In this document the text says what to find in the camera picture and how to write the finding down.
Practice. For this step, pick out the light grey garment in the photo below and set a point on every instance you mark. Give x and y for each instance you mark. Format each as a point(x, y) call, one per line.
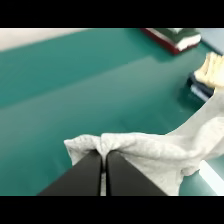
point(160, 156)

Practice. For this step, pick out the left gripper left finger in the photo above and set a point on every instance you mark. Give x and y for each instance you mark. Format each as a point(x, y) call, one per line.
point(81, 178)

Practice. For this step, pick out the white garment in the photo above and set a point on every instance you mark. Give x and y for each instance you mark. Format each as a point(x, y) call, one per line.
point(189, 42)

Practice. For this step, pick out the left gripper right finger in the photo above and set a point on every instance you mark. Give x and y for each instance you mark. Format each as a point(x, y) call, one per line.
point(127, 179)

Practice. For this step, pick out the dark blue garment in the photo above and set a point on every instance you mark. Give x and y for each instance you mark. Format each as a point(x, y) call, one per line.
point(200, 88)

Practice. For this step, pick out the dark green garment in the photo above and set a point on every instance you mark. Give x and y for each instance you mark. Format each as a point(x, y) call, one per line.
point(176, 33)

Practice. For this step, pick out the cream garment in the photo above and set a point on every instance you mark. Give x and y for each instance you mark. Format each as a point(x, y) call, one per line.
point(211, 71)

